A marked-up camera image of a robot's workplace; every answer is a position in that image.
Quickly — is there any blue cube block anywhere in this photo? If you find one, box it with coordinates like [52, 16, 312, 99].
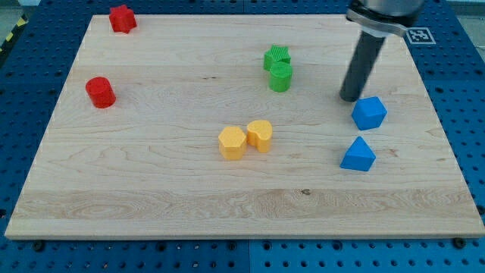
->
[351, 96, 387, 130]

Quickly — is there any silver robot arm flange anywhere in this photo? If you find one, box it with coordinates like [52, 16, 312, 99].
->
[346, 0, 424, 38]

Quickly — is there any blue triangle block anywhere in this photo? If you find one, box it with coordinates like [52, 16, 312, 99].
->
[339, 136, 376, 171]

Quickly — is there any yellow hexagon block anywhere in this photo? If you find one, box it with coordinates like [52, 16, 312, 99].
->
[218, 127, 247, 160]

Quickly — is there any yellow heart block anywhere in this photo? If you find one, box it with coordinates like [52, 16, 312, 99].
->
[246, 120, 273, 153]

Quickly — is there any wooden board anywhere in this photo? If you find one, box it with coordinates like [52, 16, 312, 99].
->
[5, 14, 484, 240]

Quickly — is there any green cylinder block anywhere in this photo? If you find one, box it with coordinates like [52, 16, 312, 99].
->
[268, 61, 293, 93]

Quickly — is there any green star block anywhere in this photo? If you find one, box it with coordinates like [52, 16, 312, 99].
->
[263, 45, 291, 71]

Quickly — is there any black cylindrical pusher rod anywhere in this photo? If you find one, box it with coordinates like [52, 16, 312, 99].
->
[339, 31, 386, 102]

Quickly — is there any red cylinder block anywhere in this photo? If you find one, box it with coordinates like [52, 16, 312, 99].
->
[85, 77, 116, 108]

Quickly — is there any red star block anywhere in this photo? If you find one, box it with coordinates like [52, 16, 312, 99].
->
[108, 5, 137, 33]

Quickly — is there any white fiducial marker tag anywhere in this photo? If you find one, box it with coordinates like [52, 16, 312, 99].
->
[406, 27, 436, 45]

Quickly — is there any black board screw left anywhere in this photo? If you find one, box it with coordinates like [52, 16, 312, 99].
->
[32, 240, 45, 253]

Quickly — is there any black board screw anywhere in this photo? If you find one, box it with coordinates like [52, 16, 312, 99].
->
[32, 240, 45, 253]
[452, 237, 467, 249]

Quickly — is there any black board screw right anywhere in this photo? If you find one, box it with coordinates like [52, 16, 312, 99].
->
[452, 237, 467, 249]

